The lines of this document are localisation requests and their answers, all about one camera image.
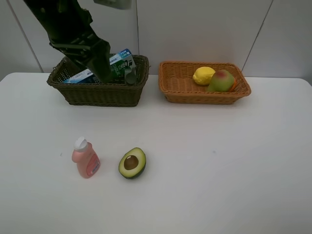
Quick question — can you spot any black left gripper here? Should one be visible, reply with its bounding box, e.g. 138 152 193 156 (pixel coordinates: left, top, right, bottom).
48 30 111 83

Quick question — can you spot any blue toothpaste box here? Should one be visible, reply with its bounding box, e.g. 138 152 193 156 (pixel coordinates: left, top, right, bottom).
63 49 136 84

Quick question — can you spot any black pump bottle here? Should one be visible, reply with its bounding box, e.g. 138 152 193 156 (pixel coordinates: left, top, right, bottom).
125 68 137 85

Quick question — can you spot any pink bottle white cap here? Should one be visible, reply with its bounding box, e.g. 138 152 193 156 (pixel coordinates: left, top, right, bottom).
72 137 100 178

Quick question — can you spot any yellow lemon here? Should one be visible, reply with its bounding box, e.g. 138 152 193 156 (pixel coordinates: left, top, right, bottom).
193 66 215 86

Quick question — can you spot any halved avocado with pit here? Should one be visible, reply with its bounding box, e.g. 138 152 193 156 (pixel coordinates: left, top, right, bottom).
118 147 147 179

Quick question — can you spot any green red pear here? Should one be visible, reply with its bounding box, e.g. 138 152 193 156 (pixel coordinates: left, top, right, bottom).
206 70 235 92

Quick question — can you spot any orange fruit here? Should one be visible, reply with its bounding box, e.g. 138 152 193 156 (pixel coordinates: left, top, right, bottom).
229 78 237 92

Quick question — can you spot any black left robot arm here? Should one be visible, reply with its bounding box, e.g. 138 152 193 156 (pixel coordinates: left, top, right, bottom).
25 0 112 83

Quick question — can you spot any dark brown wicker basket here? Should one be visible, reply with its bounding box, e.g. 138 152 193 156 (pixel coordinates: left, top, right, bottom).
47 55 150 107

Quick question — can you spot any orange wicker basket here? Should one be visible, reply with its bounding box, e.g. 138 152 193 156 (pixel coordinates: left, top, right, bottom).
158 61 252 105

